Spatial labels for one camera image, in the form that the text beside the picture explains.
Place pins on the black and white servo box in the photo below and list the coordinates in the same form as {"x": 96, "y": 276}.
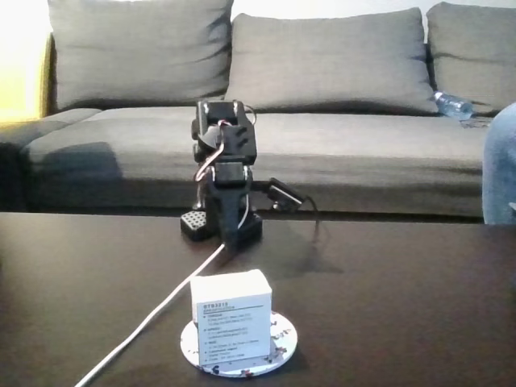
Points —
{"x": 231, "y": 318}

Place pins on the black connector box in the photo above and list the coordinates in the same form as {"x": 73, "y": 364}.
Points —
{"x": 285, "y": 193}

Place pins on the grey fabric sofa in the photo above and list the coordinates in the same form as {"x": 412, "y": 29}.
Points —
{"x": 121, "y": 153}

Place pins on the round white patterned coaster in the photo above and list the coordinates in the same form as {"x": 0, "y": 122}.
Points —
{"x": 282, "y": 338}

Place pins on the wide grey back cushion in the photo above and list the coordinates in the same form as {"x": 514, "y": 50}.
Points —
{"x": 330, "y": 60}

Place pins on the large grey back cushion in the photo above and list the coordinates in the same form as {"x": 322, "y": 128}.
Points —
{"x": 137, "y": 52}

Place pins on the yellow wooden board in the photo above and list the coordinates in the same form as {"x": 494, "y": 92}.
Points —
{"x": 47, "y": 76}

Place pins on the clear plastic water bottle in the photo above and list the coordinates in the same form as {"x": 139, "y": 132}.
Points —
{"x": 453, "y": 105}

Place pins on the dark flat booklet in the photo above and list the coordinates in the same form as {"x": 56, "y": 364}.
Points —
{"x": 477, "y": 123}

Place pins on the person's leg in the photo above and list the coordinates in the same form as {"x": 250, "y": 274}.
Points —
{"x": 502, "y": 169}

